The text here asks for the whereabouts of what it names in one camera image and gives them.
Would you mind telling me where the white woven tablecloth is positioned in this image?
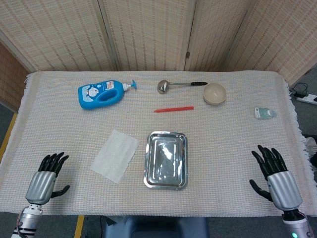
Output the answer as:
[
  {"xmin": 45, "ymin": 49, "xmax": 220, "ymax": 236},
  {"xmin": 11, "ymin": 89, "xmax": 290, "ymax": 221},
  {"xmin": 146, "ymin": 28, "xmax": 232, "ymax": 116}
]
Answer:
[{"xmin": 0, "ymin": 70, "xmax": 317, "ymax": 219}]

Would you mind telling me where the red candle stick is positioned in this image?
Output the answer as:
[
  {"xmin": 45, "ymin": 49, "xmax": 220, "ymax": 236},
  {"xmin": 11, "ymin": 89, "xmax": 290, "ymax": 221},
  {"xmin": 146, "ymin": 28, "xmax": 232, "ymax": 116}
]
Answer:
[{"xmin": 154, "ymin": 106, "xmax": 195, "ymax": 114}]

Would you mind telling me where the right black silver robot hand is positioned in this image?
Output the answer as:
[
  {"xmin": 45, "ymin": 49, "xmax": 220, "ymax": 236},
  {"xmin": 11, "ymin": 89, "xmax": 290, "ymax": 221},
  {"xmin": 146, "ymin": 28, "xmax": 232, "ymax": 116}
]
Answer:
[{"xmin": 249, "ymin": 144, "xmax": 304, "ymax": 212}]

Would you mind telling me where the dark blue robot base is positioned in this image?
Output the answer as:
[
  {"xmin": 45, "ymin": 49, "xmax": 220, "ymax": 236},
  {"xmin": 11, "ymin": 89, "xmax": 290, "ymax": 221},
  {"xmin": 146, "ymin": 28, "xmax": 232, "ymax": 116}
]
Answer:
[{"xmin": 102, "ymin": 215, "xmax": 210, "ymax": 238}]

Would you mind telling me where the white shoe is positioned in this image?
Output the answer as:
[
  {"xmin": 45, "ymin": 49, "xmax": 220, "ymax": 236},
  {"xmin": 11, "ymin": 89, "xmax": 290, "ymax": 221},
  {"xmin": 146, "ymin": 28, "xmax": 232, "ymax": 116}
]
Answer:
[{"xmin": 303, "ymin": 135, "xmax": 317, "ymax": 172}]

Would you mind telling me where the steel ladle black handle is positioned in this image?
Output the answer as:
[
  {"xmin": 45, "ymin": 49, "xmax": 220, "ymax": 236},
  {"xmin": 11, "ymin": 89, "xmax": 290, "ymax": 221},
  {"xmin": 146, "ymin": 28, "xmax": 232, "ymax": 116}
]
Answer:
[{"xmin": 157, "ymin": 79, "xmax": 209, "ymax": 94}]

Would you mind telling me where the blue pump detergent bottle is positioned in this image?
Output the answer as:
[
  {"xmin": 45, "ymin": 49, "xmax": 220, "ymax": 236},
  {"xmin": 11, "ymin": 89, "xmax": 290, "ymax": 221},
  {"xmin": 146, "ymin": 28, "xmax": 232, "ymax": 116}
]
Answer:
[{"xmin": 77, "ymin": 79, "xmax": 138, "ymax": 110}]

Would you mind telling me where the beige round bowl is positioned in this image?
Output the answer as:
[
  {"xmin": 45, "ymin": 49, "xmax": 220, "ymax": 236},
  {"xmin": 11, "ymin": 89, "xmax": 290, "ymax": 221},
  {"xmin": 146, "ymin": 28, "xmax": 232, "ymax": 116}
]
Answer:
[{"xmin": 203, "ymin": 83, "xmax": 227, "ymax": 106}]

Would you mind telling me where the beige woven folding screen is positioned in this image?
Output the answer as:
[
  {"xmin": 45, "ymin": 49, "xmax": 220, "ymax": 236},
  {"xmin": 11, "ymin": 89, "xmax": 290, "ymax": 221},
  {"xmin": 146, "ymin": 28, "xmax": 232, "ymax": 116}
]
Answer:
[{"xmin": 0, "ymin": 0, "xmax": 317, "ymax": 112}]

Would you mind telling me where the stainless steel rectangular tray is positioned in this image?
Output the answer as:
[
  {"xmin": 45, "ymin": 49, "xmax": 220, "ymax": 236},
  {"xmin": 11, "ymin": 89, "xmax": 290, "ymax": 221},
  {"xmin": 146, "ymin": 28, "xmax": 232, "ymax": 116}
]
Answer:
[{"xmin": 143, "ymin": 131, "xmax": 188, "ymax": 191}]

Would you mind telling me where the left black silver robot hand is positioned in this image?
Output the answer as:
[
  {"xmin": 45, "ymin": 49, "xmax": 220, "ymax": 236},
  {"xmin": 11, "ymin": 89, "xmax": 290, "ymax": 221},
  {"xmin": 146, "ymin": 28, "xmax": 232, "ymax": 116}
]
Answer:
[{"xmin": 25, "ymin": 152, "xmax": 71, "ymax": 205}]

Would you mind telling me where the white paper sheet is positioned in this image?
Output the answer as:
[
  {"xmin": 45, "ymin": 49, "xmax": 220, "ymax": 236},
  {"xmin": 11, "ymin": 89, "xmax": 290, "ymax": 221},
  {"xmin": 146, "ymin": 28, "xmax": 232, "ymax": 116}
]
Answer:
[{"xmin": 90, "ymin": 128, "xmax": 140, "ymax": 184}]

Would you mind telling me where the white power strip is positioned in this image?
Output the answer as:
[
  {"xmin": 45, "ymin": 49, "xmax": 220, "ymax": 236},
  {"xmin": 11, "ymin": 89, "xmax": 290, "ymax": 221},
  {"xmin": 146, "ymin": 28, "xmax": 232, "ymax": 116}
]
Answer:
[{"xmin": 296, "ymin": 93, "xmax": 317, "ymax": 104}]

